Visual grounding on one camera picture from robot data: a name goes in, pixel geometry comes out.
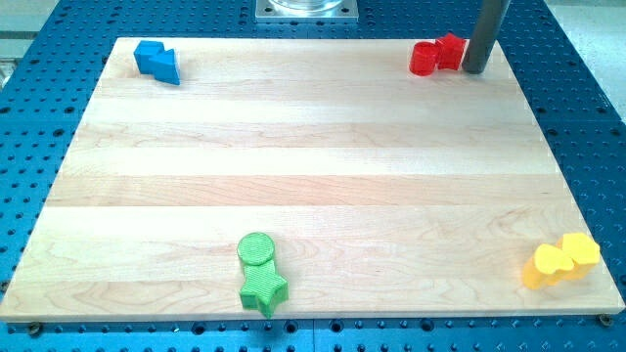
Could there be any blue perforated table plate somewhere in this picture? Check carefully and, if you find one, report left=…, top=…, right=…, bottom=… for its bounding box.
left=1, top=0, right=625, bottom=351

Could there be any red circle block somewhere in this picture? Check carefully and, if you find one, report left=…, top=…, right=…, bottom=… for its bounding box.
left=409, top=41, right=440, bottom=76

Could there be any green star block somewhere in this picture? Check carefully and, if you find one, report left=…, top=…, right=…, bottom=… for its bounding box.
left=240, top=259, right=289, bottom=319

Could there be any green circle block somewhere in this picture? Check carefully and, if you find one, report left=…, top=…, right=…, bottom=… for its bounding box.
left=237, top=232, right=276, bottom=273

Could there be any blue triangle block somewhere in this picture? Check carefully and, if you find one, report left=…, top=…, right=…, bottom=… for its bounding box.
left=149, top=49, right=180, bottom=85

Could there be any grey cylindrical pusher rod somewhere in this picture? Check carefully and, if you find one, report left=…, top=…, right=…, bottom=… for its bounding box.
left=462, top=0, right=511, bottom=74

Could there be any yellow heart block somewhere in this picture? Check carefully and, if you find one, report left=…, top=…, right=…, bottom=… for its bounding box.
left=521, top=243, right=574, bottom=289

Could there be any wooden board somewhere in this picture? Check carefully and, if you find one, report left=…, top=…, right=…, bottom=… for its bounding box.
left=1, top=37, right=624, bottom=323

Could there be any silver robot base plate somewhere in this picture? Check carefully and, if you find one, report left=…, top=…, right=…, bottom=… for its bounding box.
left=254, top=0, right=359, bottom=23

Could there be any yellow hexagon block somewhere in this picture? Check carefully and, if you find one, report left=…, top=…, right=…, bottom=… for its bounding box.
left=556, top=233, right=601, bottom=281

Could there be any blue cube block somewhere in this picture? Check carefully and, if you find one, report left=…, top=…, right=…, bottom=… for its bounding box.
left=133, top=40, right=164, bottom=74

